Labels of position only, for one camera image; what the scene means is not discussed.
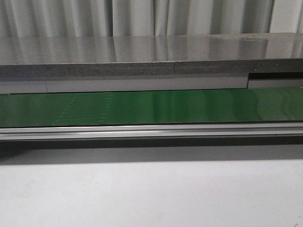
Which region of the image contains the aluminium conveyor side rail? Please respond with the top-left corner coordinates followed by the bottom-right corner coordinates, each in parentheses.
top-left (0, 122), bottom-right (303, 141)

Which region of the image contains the green conveyor belt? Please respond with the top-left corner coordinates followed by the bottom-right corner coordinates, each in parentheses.
top-left (0, 88), bottom-right (303, 128)

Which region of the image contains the white pleated curtain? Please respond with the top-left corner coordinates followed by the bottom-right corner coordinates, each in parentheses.
top-left (0, 0), bottom-right (303, 37)

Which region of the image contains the grey stone countertop slab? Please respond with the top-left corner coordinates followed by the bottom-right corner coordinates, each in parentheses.
top-left (0, 33), bottom-right (303, 80)

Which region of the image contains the grey panel under countertop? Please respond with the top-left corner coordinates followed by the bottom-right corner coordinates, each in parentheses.
top-left (0, 72), bottom-right (303, 94)

